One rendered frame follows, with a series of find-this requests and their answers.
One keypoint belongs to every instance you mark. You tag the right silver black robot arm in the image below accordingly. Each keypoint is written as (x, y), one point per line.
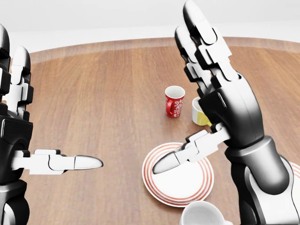
(264, 182)

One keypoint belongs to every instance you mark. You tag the red patterned mug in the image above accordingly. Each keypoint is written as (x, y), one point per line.
(174, 103)

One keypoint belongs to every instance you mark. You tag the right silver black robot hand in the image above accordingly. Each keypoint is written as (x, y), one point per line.
(234, 112)

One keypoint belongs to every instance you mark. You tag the white plate with red rings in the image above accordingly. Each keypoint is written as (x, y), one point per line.
(180, 185)
(296, 170)

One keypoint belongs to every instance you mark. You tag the plain white mug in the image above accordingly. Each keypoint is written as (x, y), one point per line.
(201, 213)

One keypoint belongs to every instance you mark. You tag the white and yellow mug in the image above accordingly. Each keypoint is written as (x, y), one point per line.
(199, 116)

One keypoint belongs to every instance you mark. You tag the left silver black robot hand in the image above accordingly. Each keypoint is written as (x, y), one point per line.
(14, 131)

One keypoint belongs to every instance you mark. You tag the left silver black robot arm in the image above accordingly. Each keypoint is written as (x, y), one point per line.
(11, 201)

